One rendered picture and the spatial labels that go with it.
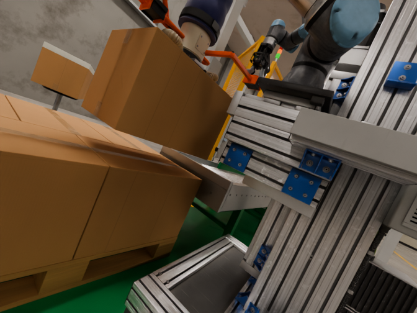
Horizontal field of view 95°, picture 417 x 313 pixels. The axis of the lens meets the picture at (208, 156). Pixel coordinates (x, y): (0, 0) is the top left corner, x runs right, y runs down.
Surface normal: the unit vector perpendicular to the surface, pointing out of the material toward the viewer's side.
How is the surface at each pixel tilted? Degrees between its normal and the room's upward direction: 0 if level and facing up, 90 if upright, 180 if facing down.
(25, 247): 90
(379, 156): 90
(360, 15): 93
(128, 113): 91
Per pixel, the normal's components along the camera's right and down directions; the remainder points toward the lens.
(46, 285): 0.73, 0.37
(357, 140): -0.48, -0.14
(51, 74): 0.44, 0.26
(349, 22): 0.03, 0.12
